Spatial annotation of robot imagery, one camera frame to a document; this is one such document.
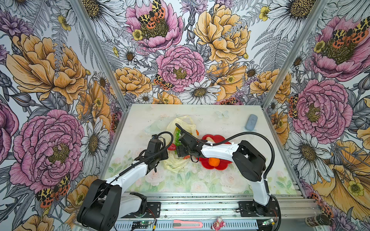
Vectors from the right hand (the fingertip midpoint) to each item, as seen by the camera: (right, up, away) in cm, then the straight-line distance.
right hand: (183, 152), depth 93 cm
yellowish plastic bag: (-6, -4, -7) cm, 10 cm away
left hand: (-12, -1, -3) cm, 12 cm away
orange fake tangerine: (+18, -4, -7) cm, 20 cm away
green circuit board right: (+43, -29, -21) cm, 56 cm away
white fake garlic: (+17, +7, +2) cm, 19 cm away
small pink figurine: (+18, -28, -24) cm, 41 cm away
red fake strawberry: (-7, +3, +1) cm, 8 cm away
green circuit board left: (-20, -29, -21) cm, 41 cm away
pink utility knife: (+2, -29, -23) cm, 37 cm away
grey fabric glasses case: (+49, +19, +15) cm, 55 cm away
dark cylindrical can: (+61, -22, -30) cm, 71 cm away
